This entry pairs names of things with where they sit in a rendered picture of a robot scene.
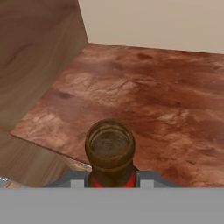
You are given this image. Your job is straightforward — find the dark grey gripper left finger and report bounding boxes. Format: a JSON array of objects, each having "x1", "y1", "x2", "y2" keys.
[{"x1": 43, "y1": 170, "x2": 89, "y2": 188}]

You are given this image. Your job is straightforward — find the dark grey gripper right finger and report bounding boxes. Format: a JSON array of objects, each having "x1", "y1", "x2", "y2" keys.
[{"x1": 135, "y1": 170, "x2": 182, "y2": 188}]

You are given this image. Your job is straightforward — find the brown glass bottle red label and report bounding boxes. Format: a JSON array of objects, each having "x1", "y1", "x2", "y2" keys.
[{"x1": 84, "y1": 118, "x2": 137, "y2": 188}]

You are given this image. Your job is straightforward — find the wooden cabinet side panel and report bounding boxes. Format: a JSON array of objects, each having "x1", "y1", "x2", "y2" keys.
[{"x1": 0, "y1": 0, "x2": 89, "y2": 188}]

